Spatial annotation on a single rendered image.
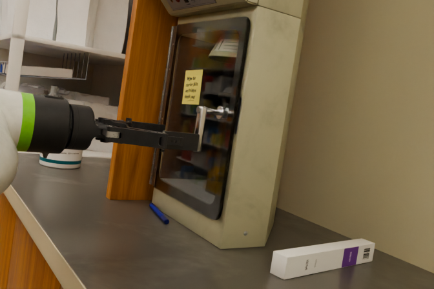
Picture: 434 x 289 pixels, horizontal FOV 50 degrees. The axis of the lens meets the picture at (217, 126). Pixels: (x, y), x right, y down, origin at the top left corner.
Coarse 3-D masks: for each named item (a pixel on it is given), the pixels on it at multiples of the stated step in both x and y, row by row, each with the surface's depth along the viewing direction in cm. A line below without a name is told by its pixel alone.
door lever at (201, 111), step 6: (198, 108) 89; (204, 108) 89; (210, 108) 90; (222, 108) 91; (198, 114) 89; (204, 114) 89; (216, 114) 91; (222, 114) 91; (198, 120) 89; (204, 120) 89; (198, 126) 89; (204, 126) 89; (198, 132) 89; (198, 144) 89; (198, 150) 89
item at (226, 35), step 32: (192, 32) 105; (224, 32) 94; (192, 64) 103; (224, 64) 92; (224, 96) 91; (192, 128) 100; (224, 128) 90; (160, 160) 112; (192, 160) 99; (224, 160) 89; (192, 192) 98; (224, 192) 89
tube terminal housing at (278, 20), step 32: (288, 0) 91; (256, 32) 88; (288, 32) 92; (256, 64) 89; (288, 64) 93; (256, 96) 90; (288, 96) 94; (256, 128) 91; (288, 128) 113; (256, 160) 92; (160, 192) 113; (256, 192) 93; (192, 224) 99; (224, 224) 89; (256, 224) 94
